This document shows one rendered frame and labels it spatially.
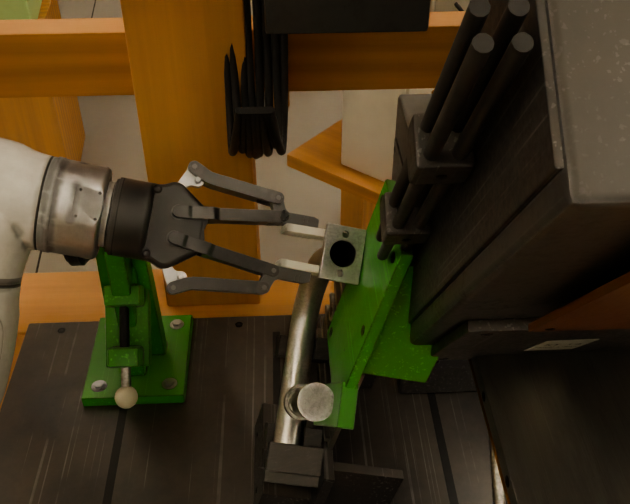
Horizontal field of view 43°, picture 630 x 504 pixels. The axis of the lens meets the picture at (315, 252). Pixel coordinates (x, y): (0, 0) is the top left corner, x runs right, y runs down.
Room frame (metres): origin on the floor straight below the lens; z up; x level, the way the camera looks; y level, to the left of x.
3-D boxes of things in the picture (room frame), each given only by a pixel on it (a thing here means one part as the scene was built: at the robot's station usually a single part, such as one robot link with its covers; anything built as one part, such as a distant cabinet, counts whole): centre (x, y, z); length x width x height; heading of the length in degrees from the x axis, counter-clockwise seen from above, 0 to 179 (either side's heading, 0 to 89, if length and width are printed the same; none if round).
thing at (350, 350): (0.58, -0.08, 1.17); 0.13 x 0.12 x 0.20; 93
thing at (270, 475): (0.53, 0.03, 0.95); 0.07 x 0.04 x 0.06; 93
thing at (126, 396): (0.67, 0.23, 0.96); 0.06 x 0.03 x 0.06; 3
